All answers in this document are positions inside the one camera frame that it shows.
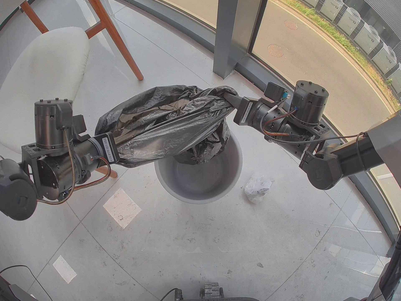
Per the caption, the black cable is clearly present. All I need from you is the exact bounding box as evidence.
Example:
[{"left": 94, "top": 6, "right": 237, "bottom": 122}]
[
  {"left": 160, "top": 288, "right": 183, "bottom": 301},
  {"left": 0, "top": 264, "right": 45, "bottom": 301}
]

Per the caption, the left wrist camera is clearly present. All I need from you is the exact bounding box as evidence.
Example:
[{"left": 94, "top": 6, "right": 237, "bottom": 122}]
[{"left": 71, "top": 114, "right": 91, "bottom": 143}]

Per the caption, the white cushioned wooden chair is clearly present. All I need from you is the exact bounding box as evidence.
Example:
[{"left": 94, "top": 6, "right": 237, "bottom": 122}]
[{"left": 0, "top": 27, "right": 118, "bottom": 179}]

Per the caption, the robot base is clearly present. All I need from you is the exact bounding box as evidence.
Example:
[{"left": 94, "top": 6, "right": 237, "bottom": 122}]
[{"left": 200, "top": 282, "right": 260, "bottom": 301}]

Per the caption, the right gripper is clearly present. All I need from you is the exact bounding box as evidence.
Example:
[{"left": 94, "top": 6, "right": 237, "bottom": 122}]
[{"left": 224, "top": 93, "right": 287, "bottom": 136}]

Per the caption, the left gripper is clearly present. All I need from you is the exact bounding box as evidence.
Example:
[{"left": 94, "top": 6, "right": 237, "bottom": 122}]
[{"left": 84, "top": 132, "right": 122, "bottom": 173}]

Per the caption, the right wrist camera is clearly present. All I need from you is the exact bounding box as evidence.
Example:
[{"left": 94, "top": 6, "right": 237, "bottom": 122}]
[{"left": 264, "top": 82, "right": 287, "bottom": 106}]

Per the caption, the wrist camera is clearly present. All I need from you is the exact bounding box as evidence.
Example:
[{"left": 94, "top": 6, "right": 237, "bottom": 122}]
[
  {"left": 264, "top": 82, "right": 287, "bottom": 106},
  {"left": 71, "top": 114, "right": 91, "bottom": 143}
]

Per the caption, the white plastic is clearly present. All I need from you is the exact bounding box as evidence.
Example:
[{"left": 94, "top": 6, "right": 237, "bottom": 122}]
[{"left": 244, "top": 172, "right": 273, "bottom": 204}]

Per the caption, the white trash bin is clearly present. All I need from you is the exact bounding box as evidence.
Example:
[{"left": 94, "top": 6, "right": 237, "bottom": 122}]
[{"left": 154, "top": 135, "right": 244, "bottom": 204}]

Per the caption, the black plastic bag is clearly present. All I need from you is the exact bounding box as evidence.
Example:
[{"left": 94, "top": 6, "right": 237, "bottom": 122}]
[{"left": 95, "top": 85, "right": 239, "bottom": 168}]

